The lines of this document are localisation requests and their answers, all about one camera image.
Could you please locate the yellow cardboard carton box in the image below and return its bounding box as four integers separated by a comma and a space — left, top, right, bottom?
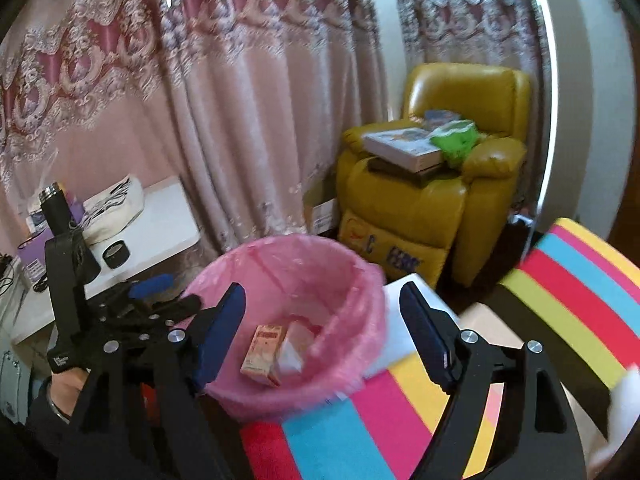
240, 325, 286, 387

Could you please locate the white foam block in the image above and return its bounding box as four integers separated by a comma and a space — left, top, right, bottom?
364, 273, 459, 382

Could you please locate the white paper cup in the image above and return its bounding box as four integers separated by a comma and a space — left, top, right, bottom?
276, 320, 317, 377

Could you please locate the white tissue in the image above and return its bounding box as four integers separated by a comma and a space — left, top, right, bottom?
587, 364, 640, 479

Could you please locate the pink lined trash bin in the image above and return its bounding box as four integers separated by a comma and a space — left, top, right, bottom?
186, 234, 386, 422

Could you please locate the person's left hand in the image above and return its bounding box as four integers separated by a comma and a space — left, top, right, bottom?
48, 367, 89, 418

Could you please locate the black tape roll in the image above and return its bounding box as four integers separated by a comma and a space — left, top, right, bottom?
102, 240, 130, 270

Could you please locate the white side table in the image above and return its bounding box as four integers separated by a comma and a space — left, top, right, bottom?
8, 174, 202, 346

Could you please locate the white printed pouch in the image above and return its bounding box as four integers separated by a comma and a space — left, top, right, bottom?
80, 174, 144, 246

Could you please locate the black thermos bottle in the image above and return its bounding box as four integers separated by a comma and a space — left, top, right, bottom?
37, 181, 102, 285

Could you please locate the striped colourful tablecloth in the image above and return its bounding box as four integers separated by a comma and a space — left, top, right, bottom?
241, 218, 639, 479

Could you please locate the white book box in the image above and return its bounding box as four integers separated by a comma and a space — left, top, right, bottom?
361, 128, 444, 174

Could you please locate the green snack bag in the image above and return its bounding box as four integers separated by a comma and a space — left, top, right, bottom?
430, 119, 480, 168

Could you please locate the pink embroidered curtain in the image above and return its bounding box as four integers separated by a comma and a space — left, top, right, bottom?
1, 0, 386, 251

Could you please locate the grey embroidered curtain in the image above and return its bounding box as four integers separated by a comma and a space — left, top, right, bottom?
394, 0, 547, 111

